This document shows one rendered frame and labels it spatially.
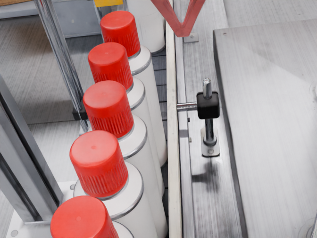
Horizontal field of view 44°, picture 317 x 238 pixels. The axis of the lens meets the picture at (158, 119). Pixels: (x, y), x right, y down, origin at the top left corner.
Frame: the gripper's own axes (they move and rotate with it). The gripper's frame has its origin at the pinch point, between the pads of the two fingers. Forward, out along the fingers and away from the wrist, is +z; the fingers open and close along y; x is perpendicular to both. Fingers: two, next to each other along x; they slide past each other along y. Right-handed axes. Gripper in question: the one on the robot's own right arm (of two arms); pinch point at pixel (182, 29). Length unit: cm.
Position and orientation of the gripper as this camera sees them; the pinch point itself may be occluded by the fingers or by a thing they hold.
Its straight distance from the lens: 47.6
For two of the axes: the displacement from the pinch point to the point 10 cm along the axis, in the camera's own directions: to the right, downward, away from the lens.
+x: -9.9, 0.9, 0.8
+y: -0.1, -7.1, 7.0
